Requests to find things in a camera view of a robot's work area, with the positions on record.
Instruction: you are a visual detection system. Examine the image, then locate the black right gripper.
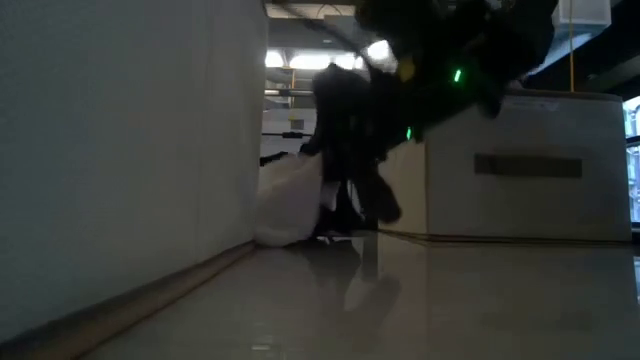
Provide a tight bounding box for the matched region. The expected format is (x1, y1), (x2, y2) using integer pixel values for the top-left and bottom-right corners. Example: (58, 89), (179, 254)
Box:
(310, 63), (417, 225)

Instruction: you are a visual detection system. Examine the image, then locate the black garment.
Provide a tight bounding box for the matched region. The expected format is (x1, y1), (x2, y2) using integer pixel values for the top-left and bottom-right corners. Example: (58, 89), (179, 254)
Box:
(299, 139), (379, 240)

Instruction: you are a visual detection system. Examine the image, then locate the cardboard box with dark clothes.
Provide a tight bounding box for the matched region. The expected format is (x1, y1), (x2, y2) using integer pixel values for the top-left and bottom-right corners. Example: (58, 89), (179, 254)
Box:
(378, 89), (632, 245)

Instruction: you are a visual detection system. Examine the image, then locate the plain white garment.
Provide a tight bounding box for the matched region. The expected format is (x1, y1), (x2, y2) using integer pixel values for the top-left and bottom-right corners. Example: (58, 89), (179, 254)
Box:
(254, 152), (326, 249)

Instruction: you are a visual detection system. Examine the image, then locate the empty beige fabric box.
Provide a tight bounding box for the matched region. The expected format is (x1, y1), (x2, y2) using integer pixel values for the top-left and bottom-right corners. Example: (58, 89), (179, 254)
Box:
(0, 0), (270, 351)

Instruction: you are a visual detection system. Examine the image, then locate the long yellow hanging cable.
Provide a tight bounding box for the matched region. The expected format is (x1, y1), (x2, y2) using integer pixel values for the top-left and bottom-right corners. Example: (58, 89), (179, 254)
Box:
(567, 0), (575, 94)

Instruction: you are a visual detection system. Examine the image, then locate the black window frame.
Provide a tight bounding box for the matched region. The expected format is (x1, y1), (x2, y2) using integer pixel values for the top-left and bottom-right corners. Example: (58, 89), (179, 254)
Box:
(622, 94), (640, 226)

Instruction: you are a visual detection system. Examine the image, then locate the silver air duct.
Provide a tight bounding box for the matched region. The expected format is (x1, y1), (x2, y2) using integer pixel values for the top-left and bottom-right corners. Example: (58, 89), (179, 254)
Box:
(529, 0), (612, 76)

